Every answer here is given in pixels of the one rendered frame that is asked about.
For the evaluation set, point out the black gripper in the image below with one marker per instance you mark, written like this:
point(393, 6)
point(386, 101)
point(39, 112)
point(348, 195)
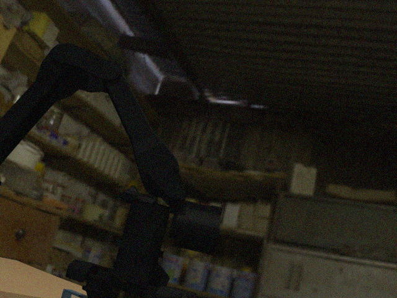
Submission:
point(135, 263)

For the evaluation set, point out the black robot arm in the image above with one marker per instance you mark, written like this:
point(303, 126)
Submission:
point(69, 68)

